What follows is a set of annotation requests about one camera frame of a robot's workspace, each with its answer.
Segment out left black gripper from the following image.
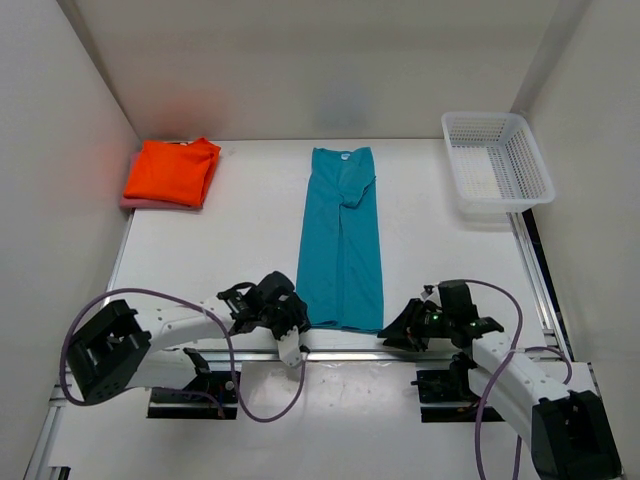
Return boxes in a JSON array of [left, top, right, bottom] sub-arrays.
[[259, 292, 311, 348]]

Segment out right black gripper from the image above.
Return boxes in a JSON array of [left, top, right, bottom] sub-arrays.
[[377, 297, 454, 352]]

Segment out teal t shirt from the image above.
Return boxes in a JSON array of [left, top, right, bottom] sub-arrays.
[[296, 147, 384, 333]]

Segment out orange t shirt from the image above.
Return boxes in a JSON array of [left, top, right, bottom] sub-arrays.
[[123, 138, 221, 209]]

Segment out pink t shirt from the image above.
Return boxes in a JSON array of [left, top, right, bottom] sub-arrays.
[[121, 152, 208, 210]]

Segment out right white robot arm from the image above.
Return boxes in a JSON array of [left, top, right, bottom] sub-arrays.
[[377, 279, 623, 479]]

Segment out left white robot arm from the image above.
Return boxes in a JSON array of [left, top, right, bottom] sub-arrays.
[[61, 271, 311, 406]]

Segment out white plastic basket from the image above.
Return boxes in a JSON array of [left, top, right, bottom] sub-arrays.
[[441, 112, 556, 216]]

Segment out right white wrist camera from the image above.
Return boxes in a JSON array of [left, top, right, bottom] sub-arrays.
[[421, 284, 441, 307]]

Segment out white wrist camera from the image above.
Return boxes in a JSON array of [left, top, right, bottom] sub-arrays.
[[421, 284, 441, 307], [276, 326, 303, 368]]

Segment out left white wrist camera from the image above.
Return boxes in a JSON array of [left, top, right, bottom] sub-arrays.
[[276, 326, 303, 368]]

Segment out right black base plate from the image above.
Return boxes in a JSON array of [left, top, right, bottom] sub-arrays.
[[411, 370, 480, 424]]

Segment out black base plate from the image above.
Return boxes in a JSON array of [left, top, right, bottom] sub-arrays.
[[147, 367, 239, 421], [411, 370, 480, 424]]

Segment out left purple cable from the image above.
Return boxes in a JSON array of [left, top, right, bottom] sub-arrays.
[[59, 287, 307, 424]]

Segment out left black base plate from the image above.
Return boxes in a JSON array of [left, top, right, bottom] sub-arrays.
[[147, 367, 239, 421]]

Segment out aluminium frame rail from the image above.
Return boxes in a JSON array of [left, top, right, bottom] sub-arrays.
[[24, 209, 626, 480]]

